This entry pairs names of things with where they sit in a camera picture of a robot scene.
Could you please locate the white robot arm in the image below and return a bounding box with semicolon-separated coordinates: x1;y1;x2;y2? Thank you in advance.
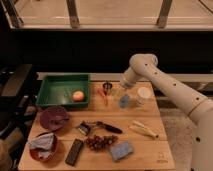
120;54;213;171

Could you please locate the purple bowl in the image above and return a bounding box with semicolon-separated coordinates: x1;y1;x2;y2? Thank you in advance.
39;106;69;131

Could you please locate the red bowl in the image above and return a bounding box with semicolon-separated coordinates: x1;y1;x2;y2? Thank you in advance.
28;132;58;162

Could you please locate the blue cup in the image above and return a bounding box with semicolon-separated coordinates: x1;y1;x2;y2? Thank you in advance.
119;94;130;108

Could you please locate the small metal cup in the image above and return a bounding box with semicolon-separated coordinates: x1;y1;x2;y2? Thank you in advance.
103;82;112;94

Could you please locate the white cup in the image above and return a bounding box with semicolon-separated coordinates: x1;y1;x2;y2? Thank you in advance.
137;87;152;105

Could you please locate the yellow banana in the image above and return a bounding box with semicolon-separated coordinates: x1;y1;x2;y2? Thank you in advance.
129;120;159;138

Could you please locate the wooden board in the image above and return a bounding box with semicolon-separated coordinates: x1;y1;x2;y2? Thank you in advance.
18;80;176;171

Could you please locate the peach apple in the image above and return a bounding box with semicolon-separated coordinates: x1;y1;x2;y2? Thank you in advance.
72;91;85;102

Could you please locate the green plastic tray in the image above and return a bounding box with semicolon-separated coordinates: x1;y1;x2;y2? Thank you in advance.
36;74;90;109

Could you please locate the bunch of red grapes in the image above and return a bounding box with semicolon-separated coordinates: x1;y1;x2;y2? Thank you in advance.
85;135;118;151

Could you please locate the blue sponge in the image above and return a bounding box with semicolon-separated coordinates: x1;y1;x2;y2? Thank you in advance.
109;141;134;162

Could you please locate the black rectangular block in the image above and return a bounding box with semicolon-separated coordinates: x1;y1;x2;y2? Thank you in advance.
65;139;83;166

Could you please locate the grey cloth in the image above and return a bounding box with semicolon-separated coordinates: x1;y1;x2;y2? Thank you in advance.
28;133;54;159

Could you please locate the black handled peeler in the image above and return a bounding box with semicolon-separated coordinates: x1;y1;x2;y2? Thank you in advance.
76;121;123;136

